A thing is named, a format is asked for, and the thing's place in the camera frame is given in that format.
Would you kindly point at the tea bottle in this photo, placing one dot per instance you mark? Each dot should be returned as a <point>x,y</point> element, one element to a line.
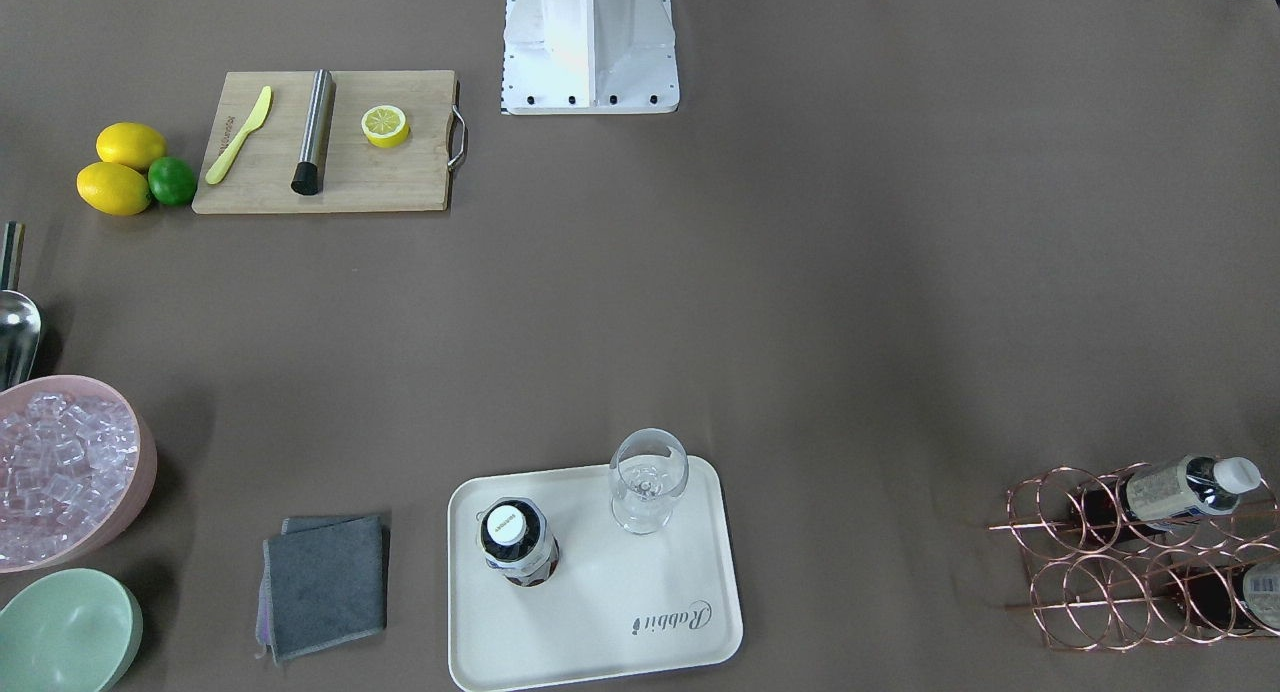
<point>1155,500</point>
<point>516,541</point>
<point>1237,599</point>

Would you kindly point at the copper wire bottle basket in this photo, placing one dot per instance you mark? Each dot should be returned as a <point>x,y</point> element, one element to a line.
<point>1116,597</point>

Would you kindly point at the clear wine glass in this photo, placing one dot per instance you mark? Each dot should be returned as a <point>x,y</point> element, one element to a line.
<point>649,473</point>

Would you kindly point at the cream rabbit tray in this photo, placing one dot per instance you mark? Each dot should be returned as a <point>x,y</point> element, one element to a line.
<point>618,604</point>

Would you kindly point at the bamboo cutting board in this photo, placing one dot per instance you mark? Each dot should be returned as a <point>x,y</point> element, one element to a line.
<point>356,177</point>

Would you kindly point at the half lemon slice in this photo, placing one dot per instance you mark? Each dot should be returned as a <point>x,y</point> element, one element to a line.
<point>385,126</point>

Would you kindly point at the steel muddler black tip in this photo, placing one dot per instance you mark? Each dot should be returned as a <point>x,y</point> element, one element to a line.
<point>309,170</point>

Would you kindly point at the grey folded cloth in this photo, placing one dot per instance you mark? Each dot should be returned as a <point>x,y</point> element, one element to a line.
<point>323,584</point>

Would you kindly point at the yellow plastic knife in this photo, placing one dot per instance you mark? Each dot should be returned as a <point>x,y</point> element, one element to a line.
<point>252,123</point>

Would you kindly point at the green lime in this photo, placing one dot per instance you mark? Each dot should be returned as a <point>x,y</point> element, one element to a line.
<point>171,181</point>

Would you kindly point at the upper whole lemon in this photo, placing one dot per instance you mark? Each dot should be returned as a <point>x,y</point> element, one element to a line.
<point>133,144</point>

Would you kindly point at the whole lemon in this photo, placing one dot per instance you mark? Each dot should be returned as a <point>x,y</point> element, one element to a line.
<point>113,188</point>
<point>133,144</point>

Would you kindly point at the lower whole lemon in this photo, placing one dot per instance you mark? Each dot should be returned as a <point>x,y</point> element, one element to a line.
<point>113,188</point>

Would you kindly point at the pink bowl of ice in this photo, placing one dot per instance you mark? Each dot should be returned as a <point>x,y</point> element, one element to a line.
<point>79,464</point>

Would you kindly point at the steel ice scoop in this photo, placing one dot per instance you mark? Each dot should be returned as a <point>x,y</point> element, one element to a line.
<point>21,321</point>

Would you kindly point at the mint green bowl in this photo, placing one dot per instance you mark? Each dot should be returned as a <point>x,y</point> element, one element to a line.
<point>74,630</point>

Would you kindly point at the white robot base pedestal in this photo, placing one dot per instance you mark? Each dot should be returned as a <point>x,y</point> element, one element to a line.
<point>589,57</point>

